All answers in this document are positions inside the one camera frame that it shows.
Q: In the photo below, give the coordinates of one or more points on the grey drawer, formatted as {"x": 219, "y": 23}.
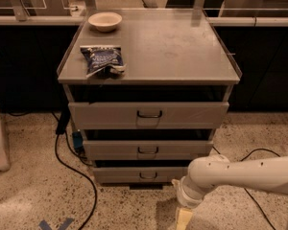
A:
{"x": 146, "y": 150}
{"x": 126, "y": 175}
{"x": 185, "y": 115}

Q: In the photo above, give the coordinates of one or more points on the grey bottom drawer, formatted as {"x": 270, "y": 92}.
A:
{"x": 126, "y": 175}

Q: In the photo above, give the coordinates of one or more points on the white bowl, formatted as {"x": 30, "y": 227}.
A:
{"x": 105, "y": 21}

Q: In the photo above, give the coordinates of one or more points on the blue power adapter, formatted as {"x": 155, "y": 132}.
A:
{"x": 77, "y": 140}

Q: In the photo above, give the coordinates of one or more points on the blue tape cross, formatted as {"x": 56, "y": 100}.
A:
{"x": 49, "y": 224}

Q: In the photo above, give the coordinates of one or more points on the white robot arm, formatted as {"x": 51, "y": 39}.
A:
{"x": 205, "y": 174}

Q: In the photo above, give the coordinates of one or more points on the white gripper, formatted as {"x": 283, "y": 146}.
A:
{"x": 184, "y": 200}

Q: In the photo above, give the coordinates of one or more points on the grey drawer cabinet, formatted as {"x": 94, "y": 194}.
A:
{"x": 169, "y": 57}

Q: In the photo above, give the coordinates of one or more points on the blue chip bag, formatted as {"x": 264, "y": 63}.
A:
{"x": 103, "y": 60}

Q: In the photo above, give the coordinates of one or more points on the grey middle drawer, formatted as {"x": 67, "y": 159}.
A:
{"x": 146, "y": 150}

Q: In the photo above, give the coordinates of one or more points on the grey top drawer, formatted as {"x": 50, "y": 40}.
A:
{"x": 185, "y": 115}

